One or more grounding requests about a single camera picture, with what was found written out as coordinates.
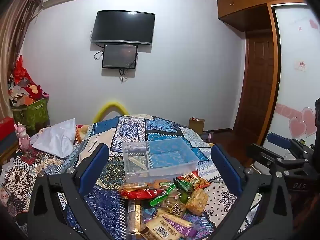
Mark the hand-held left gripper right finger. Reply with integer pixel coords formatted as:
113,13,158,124
211,144,294,240

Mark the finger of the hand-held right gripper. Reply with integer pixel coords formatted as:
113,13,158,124
267,133,307,153
246,143,298,167

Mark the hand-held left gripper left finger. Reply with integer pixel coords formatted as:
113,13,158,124
27,143,118,240

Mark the green pea snack packet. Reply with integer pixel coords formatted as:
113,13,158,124
173,177,196,192

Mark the clear plastic container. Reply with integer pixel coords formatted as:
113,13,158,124
122,137,198,183

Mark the pile of assorted snacks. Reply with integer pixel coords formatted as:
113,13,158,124
118,171,212,240

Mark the white pillow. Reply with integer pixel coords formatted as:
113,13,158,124
31,118,77,158

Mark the white wardrobe sliding door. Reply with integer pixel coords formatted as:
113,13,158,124
260,4,320,150

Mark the small cardboard box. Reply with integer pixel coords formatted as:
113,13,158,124
188,117,205,135

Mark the brown wooden door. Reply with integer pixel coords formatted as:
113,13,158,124
234,29,278,146

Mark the yellow foam tube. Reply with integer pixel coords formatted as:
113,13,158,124
93,100,128,123

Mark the pink doll toy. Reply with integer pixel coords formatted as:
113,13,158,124
14,122,31,155

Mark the green storage basket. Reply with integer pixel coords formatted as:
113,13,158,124
12,97,50,133

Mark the red flat box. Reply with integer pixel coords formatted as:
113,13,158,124
0,117,15,143

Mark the wooden overhead cabinet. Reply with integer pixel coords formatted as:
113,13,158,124
217,0,310,32

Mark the striped brown curtain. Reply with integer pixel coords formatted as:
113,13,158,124
0,0,46,120

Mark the small black wall monitor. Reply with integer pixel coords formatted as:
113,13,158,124
102,44,139,69

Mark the large black wall television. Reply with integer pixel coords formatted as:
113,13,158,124
90,10,156,45

